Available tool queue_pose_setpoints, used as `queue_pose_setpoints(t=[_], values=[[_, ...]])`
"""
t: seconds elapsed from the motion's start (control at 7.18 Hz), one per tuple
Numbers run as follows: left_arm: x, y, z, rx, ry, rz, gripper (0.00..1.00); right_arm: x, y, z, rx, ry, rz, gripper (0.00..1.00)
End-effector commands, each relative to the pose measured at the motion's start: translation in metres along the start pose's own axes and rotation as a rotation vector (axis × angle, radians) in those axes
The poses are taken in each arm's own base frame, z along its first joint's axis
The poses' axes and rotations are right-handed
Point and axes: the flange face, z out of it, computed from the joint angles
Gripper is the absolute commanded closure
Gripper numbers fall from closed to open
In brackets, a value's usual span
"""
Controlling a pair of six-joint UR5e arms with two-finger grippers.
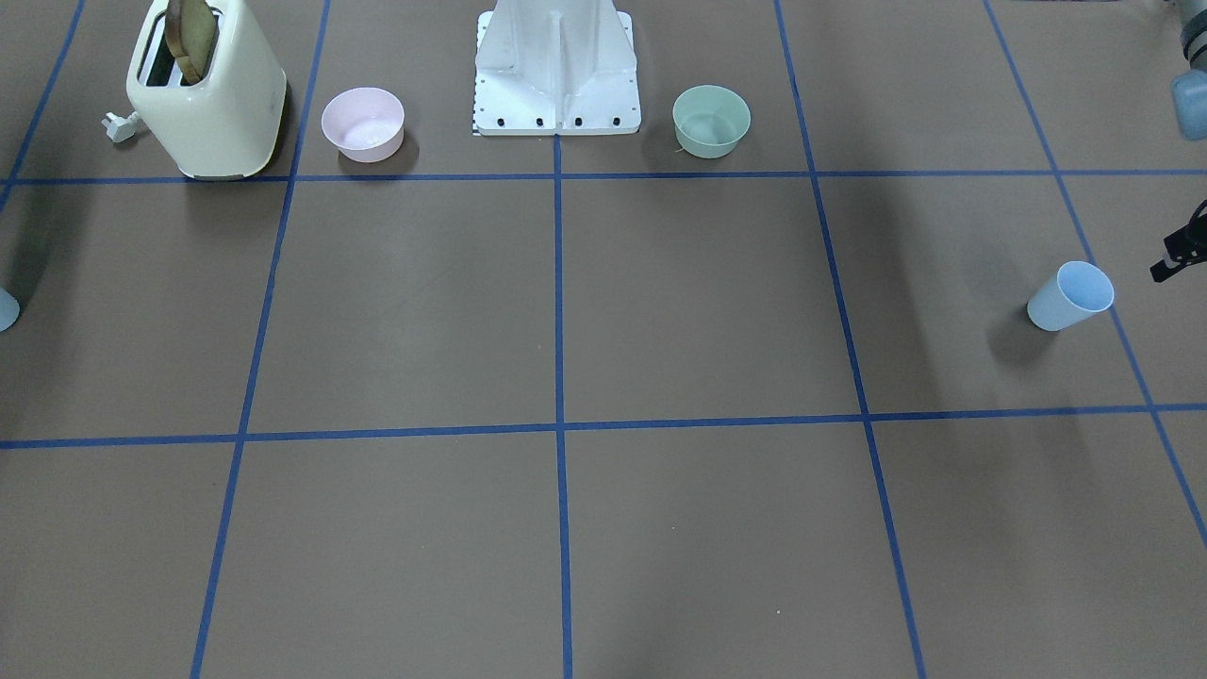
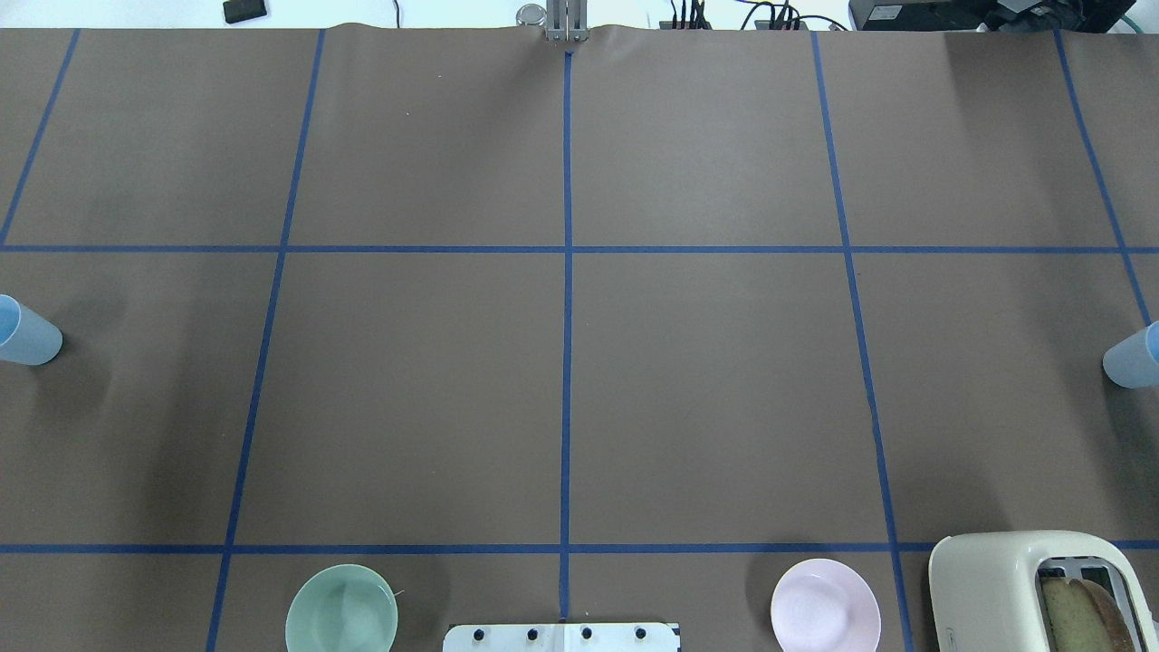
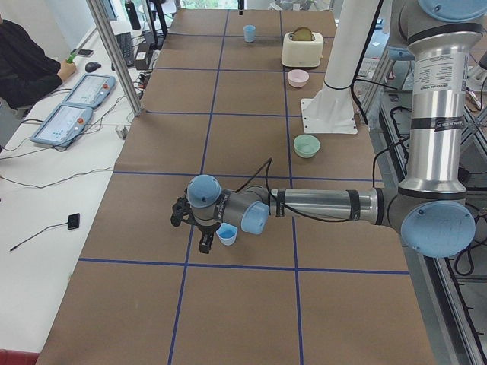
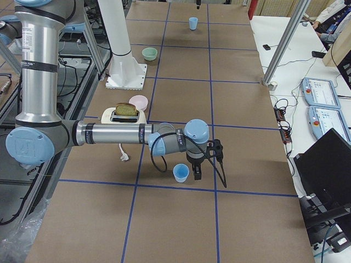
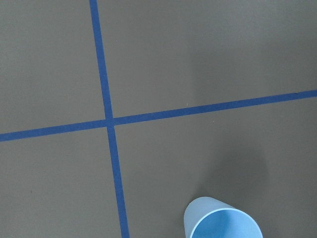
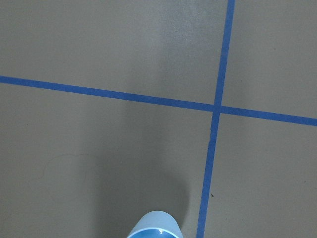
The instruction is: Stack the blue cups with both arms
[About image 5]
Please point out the light blue cup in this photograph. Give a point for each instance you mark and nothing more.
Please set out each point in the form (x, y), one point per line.
(206, 217)

